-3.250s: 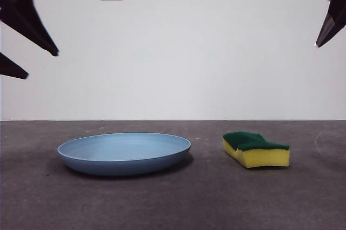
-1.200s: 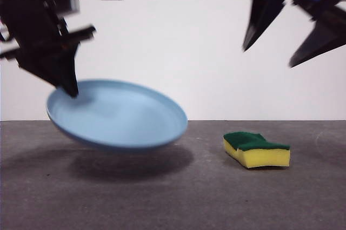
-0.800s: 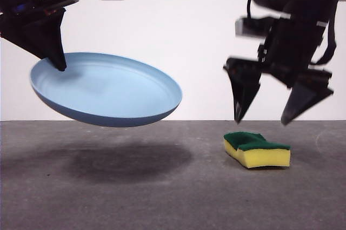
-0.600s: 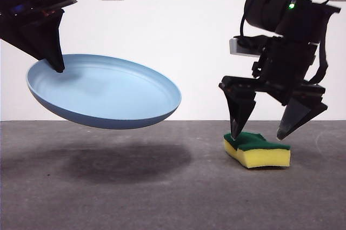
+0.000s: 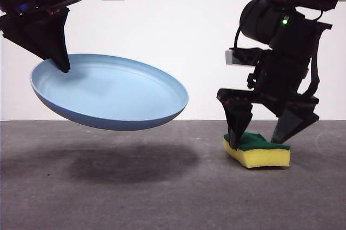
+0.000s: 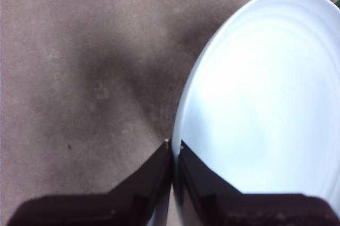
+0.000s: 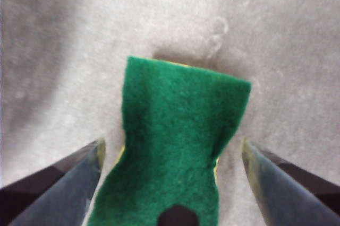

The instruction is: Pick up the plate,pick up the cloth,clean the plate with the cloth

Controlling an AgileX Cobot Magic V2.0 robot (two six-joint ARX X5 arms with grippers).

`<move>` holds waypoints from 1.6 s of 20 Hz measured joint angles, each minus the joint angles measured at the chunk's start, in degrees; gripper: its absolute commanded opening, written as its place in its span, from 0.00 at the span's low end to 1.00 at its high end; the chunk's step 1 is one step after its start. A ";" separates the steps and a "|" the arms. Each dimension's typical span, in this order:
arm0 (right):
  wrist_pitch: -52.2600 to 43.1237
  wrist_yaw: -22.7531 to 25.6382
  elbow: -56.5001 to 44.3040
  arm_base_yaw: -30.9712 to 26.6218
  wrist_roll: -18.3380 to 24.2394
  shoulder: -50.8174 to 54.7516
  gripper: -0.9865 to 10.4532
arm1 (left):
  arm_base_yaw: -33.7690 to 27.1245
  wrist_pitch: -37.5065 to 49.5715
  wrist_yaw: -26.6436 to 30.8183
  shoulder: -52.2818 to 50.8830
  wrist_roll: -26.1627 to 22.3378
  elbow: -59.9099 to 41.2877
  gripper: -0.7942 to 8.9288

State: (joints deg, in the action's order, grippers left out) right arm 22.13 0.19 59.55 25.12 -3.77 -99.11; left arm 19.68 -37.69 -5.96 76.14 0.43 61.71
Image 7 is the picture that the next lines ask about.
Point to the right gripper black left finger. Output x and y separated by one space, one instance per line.
53 194

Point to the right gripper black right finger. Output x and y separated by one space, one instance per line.
292 194

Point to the green and yellow sponge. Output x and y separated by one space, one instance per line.
172 130

